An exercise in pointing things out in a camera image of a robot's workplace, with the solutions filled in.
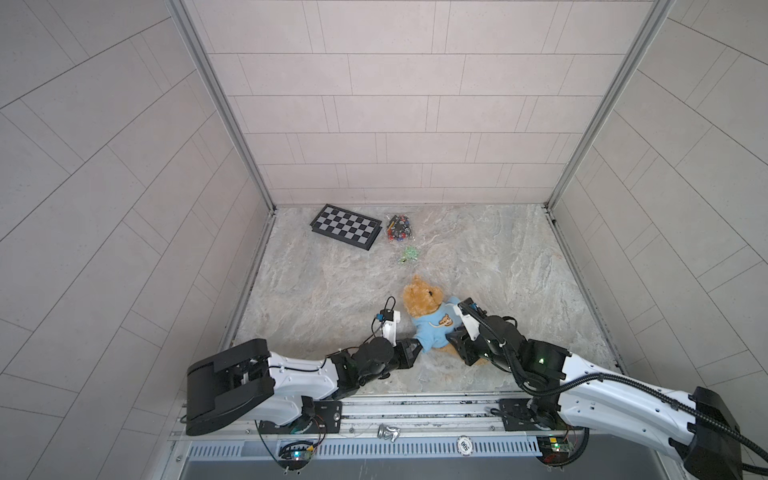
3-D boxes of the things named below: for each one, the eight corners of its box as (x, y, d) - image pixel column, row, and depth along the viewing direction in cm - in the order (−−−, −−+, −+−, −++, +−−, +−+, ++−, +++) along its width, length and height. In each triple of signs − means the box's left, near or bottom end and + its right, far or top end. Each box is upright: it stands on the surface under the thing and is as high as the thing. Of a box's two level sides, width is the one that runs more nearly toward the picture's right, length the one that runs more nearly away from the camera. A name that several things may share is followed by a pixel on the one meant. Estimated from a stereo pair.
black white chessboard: (310, 231, 110) (308, 226, 107) (327, 208, 117) (326, 202, 115) (368, 251, 104) (368, 246, 102) (383, 226, 112) (383, 220, 109)
